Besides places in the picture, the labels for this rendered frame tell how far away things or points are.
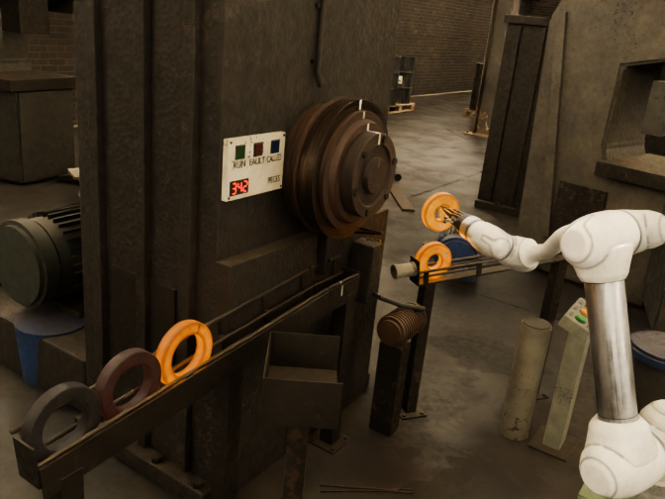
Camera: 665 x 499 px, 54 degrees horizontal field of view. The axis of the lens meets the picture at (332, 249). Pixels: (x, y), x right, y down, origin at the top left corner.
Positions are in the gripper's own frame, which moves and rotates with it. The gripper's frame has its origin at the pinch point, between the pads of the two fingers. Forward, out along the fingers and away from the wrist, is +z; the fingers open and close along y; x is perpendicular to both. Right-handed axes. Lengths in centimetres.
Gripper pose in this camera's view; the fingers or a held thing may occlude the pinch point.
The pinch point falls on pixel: (441, 208)
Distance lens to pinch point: 260.5
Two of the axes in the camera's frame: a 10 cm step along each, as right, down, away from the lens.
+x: 1.1, -9.2, -3.8
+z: -3.6, -3.9, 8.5
